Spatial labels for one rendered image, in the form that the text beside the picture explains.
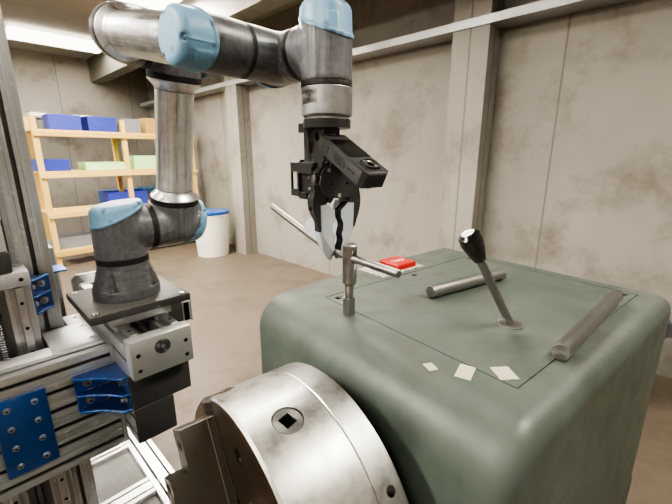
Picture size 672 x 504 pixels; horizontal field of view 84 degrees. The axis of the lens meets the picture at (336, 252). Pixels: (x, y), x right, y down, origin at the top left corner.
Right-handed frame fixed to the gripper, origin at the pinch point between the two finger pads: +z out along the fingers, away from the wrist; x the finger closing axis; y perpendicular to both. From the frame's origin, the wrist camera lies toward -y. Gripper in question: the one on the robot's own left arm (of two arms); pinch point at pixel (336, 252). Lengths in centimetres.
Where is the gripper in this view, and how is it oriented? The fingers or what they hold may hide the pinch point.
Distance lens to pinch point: 59.3
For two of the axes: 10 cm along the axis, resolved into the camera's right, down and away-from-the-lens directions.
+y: -6.3, -1.9, 7.5
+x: -7.8, 1.6, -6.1
